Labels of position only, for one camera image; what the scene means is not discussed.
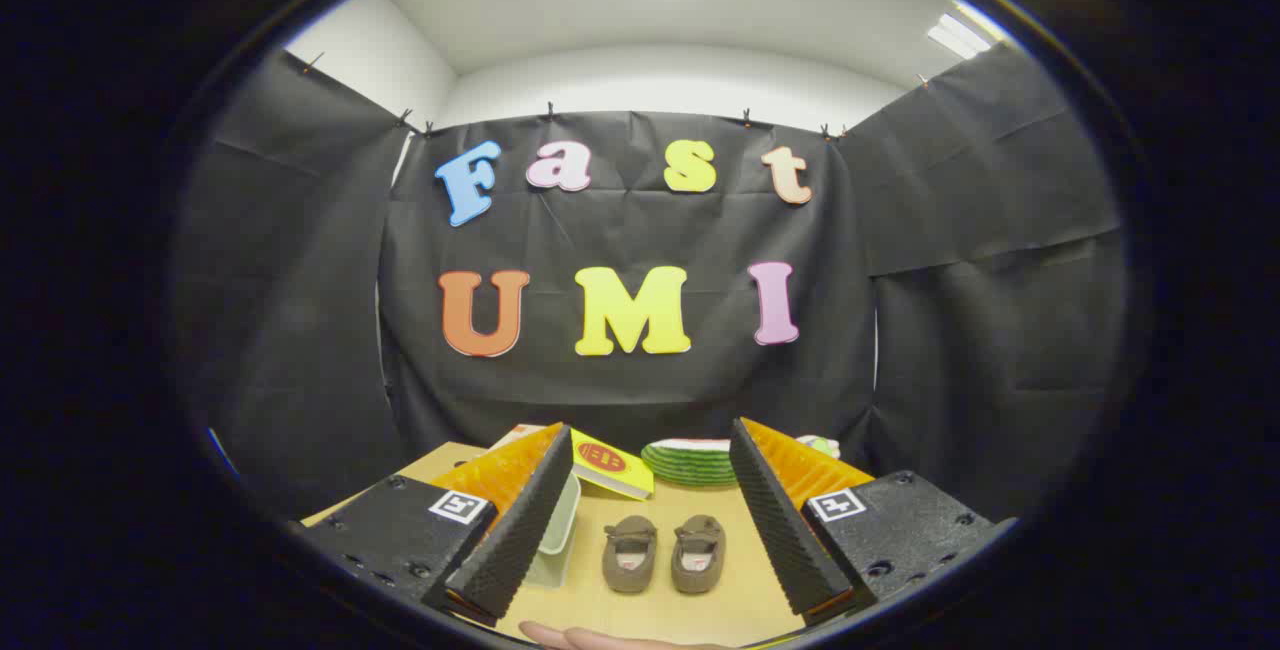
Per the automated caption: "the grey-green fabric storage box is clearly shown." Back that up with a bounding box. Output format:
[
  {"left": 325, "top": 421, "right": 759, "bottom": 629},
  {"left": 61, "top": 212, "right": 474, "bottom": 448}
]
[{"left": 522, "top": 472, "right": 583, "bottom": 589}]

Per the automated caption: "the yellow book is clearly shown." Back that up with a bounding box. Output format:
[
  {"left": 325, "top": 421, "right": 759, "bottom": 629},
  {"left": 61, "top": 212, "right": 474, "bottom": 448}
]
[{"left": 570, "top": 427, "right": 656, "bottom": 501}]

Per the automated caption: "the brown fuzzy shoe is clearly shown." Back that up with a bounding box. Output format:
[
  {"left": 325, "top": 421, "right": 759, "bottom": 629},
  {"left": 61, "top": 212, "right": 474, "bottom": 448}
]
[
  {"left": 670, "top": 514, "right": 728, "bottom": 595},
  {"left": 601, "top": 515, "right": 659, "bottom": 594}
]

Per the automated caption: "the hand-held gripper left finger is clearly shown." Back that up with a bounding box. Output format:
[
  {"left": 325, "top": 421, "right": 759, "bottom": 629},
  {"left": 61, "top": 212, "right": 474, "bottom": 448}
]
[{"left": 290, "top": 422, "right": 576, "bottom": 629}]

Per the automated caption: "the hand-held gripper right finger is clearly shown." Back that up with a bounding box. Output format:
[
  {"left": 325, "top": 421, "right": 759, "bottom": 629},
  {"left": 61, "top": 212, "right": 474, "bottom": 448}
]
[{"left": 728, "top": 417, "right": 1021, "bottom": 629}]

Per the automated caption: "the ceiling light panel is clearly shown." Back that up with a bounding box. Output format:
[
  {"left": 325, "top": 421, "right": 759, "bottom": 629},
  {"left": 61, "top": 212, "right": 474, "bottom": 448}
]
[{"left": 926, "top": 13, "right": 993, "bottom": 61}]

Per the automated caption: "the beige book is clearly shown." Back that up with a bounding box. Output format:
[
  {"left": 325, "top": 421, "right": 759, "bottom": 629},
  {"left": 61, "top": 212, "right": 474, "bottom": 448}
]
[{"left": 487, "top": 423, "right": 549, "bottom": 451}]

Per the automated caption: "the watermelon slice plush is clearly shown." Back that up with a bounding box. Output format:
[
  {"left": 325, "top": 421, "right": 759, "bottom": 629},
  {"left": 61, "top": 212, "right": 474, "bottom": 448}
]
[{"left": 640, "top": 437, "right": 741, "bottom": 488}]

